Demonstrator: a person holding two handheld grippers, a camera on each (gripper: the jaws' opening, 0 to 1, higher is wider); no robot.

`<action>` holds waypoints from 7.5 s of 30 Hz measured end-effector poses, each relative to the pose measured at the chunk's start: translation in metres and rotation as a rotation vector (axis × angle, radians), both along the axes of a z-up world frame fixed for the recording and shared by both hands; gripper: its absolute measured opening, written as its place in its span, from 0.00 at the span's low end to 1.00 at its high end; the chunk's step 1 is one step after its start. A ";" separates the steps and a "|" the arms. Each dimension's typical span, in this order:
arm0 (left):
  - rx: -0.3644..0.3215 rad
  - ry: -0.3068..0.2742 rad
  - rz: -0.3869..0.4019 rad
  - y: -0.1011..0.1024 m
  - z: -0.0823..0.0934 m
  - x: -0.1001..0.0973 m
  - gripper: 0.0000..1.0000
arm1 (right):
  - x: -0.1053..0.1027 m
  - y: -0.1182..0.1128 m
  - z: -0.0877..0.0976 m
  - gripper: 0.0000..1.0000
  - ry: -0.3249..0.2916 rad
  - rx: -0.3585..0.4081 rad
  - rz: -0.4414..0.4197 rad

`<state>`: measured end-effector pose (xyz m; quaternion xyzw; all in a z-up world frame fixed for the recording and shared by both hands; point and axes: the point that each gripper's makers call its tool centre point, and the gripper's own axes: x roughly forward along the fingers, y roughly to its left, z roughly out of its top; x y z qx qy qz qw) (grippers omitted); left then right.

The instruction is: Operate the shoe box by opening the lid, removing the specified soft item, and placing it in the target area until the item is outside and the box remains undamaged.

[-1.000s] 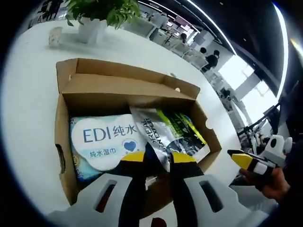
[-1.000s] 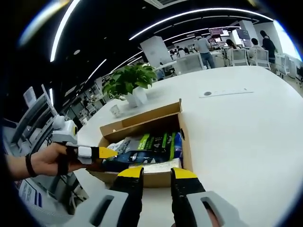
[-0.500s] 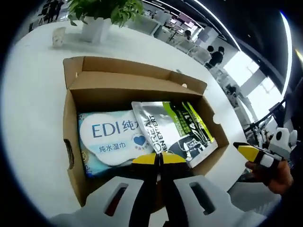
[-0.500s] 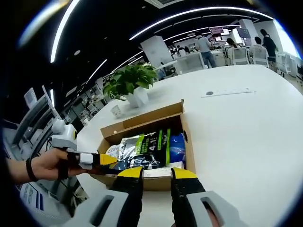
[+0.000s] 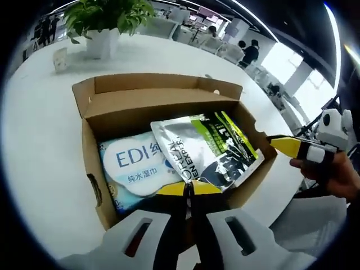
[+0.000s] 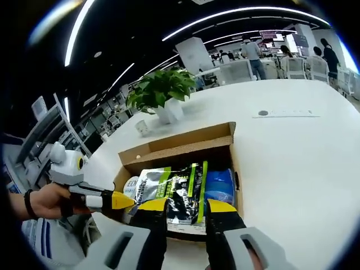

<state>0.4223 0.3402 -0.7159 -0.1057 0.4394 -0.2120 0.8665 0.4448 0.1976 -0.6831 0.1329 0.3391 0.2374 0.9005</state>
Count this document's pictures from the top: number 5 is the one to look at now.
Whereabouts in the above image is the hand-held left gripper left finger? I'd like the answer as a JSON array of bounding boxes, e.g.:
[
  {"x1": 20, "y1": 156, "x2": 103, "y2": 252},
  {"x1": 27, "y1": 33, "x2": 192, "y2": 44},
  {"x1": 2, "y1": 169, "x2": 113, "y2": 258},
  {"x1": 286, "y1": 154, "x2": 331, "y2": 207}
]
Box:
[{"x1": 57, "y1": 182, "x2": 188, "y2": 270}]

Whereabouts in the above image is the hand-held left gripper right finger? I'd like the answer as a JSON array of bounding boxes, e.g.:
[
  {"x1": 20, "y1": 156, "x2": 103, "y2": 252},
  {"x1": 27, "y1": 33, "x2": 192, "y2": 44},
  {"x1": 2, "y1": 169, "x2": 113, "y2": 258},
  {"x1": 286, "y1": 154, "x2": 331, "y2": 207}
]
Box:
[{"x1": 187, "y1": 181, "x2": 308, "y2": 270}]

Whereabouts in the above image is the white blue wet wipes pack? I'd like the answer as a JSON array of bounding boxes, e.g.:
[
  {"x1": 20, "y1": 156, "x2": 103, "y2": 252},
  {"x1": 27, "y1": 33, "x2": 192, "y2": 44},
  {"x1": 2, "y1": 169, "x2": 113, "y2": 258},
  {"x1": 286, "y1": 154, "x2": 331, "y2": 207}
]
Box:
[{"x1": 97, "y1": 130, "x2": 183, "y2": 216}]

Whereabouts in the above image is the silver green soft pouch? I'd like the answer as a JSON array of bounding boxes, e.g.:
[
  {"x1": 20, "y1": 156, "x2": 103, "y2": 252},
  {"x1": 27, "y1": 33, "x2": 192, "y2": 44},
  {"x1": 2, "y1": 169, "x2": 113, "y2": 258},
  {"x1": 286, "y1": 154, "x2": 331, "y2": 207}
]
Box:
[{"x1": 150, "y1": 111, "x2": 265, "y2": 192}]

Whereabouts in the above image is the brown cardboard shoe box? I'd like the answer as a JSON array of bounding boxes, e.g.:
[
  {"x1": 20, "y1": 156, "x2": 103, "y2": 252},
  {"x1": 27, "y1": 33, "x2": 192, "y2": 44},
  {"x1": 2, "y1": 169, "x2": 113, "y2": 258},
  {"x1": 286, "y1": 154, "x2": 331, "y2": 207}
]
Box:
[{"x1": 71, "y1": 73, "x2": 278, "y2": 233}]

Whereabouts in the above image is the person's right hand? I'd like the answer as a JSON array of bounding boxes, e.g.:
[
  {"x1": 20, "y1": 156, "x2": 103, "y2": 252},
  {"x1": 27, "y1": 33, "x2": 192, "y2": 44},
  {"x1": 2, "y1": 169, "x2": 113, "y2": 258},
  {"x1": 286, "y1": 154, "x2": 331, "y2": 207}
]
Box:
[{"x1": 289, "y1": 153, "x2": 360, "y2": 202}]

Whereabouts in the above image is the grey mesh chair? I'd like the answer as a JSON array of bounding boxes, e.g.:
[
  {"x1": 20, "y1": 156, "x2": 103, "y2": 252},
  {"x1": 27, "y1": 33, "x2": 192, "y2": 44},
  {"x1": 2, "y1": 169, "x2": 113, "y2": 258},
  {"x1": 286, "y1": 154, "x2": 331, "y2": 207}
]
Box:
[{"x1": 269, "y1": 193, "x2": 347, "y2": 254}]

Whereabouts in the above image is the white paper cup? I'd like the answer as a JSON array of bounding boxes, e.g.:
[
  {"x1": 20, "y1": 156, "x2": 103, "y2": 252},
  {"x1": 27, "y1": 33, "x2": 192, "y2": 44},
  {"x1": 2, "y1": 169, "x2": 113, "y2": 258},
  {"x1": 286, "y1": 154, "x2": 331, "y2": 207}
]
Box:
[{"x1": 52, "y1": 47, "x2": 68, "y2": 71}]

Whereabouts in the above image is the green plant in white pot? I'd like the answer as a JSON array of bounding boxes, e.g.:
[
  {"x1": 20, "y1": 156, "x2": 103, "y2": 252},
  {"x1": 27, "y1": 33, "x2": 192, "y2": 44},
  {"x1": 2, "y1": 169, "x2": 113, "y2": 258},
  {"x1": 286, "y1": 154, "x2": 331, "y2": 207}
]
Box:
[{"x1": 63, "y1": 0, "x2": 155, "y2": 60}]

